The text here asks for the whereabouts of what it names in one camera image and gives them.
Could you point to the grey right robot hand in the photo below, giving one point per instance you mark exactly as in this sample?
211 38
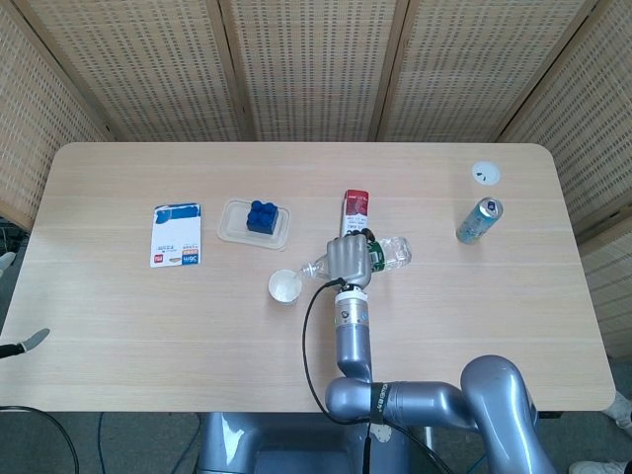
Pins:
348 261

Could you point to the red NFC juice bottle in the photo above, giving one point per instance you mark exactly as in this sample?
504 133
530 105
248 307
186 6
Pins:
355 207

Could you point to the woven bamboo folding screen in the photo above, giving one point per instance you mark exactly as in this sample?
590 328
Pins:
316 64

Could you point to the white blue packaging card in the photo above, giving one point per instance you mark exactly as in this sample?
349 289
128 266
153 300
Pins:
175 237

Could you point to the clear plastic water bottle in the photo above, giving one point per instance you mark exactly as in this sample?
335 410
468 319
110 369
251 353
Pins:
395 254

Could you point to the silver robot torso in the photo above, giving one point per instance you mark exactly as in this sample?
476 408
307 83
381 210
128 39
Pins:
296 444

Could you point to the light blue drink can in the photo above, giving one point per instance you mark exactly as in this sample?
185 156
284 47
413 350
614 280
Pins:
476 222

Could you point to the white paper cup blue flower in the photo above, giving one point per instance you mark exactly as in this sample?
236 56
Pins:
284 289

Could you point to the blue building block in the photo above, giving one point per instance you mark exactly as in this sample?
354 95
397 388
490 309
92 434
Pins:
261 219

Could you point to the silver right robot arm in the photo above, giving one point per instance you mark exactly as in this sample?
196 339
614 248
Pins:
353 340

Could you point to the white shoe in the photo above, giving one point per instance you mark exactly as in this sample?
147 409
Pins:
623 412
602 468

